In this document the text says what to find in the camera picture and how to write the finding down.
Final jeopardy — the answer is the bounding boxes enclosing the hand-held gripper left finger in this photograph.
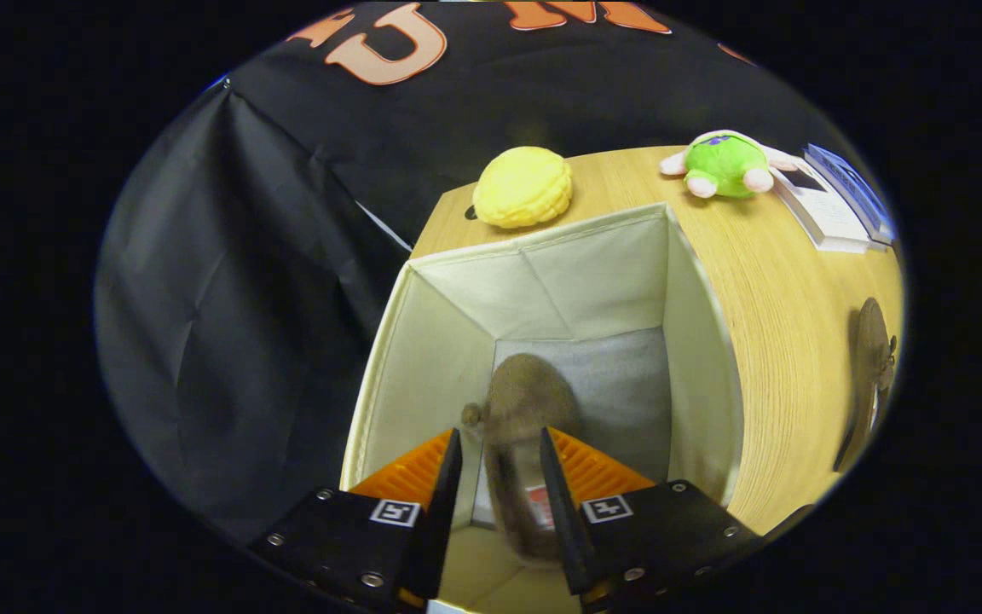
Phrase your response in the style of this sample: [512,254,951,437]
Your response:
[245,427,465,611]

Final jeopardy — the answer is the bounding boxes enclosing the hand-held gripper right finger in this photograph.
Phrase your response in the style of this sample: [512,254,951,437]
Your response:
[539,426,766,613]

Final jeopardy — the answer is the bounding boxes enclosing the brown fuzzy shoe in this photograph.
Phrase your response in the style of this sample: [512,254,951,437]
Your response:
[832,297,898,472]
[461,352,581,568]

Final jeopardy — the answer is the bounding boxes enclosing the cream fabric storage box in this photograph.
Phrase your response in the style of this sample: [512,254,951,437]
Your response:
[339,202,746,614]

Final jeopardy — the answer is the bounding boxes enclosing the black backdrop cloth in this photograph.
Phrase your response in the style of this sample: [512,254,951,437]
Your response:
[95,0,850,547]

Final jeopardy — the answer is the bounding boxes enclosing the yellow round plush toy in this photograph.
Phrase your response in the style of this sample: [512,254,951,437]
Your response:
[471,146,575,229]

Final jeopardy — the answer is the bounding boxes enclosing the green and pink plush toy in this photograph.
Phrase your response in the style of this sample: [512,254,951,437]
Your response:
[660,130,803,200]

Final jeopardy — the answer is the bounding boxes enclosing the white book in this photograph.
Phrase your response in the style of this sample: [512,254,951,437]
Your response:
[768,158,871,254]

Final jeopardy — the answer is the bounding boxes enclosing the blue book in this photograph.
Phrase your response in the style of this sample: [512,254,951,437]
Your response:
[802,143,895,240]
[811,162,896,248]

